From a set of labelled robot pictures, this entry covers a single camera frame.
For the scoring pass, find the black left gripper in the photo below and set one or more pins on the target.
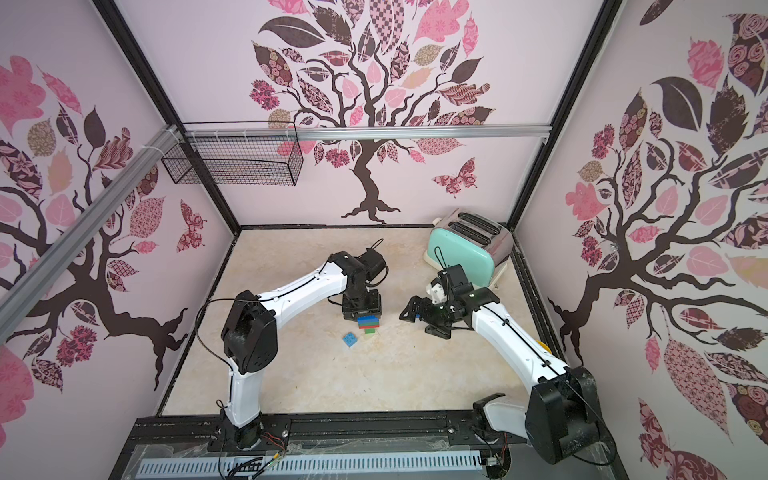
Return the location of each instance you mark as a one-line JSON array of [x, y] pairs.
[[374, 309]]

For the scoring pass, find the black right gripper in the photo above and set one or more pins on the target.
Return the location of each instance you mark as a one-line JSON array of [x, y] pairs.
[[434, 312]]

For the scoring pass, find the long blue lego brick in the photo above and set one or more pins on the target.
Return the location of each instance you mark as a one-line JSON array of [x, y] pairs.
[[368, 320]]

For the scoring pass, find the small light blue lego brick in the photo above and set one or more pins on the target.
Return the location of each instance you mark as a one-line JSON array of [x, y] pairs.
[[350, 339]]

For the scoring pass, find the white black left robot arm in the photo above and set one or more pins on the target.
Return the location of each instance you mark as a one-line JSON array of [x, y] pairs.
[[250, 333]]

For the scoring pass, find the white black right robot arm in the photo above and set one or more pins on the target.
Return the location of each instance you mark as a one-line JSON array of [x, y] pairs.
[[562, 416]]

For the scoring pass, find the mint green toaster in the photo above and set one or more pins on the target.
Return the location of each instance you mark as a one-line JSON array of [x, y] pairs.
[[481, 246]]

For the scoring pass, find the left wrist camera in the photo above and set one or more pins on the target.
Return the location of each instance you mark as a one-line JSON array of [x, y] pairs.
[[376, 268]]

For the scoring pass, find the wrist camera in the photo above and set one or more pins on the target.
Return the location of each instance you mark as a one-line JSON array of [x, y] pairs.
[[376, 268], [449, 284]]

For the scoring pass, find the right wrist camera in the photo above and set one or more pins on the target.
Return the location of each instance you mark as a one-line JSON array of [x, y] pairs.
[[449, 284]]

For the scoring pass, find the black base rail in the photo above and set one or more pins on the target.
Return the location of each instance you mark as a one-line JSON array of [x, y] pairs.
[[459, 427]]

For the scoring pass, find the aluminium rail back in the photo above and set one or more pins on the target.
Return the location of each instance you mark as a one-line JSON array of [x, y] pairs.
[[372, 131]]

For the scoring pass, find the aluminium rail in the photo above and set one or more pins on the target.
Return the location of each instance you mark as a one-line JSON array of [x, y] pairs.
[[372, 131], [24, 295]]

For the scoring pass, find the black wire basket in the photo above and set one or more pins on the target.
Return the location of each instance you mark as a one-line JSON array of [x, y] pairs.
[[258, 152]]

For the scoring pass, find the white slotted cable duct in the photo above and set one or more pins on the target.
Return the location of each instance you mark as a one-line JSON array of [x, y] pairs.
[[310, 465]]

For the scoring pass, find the aluminium rail left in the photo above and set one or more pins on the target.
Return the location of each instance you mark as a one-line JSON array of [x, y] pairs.
[[24, 295]]

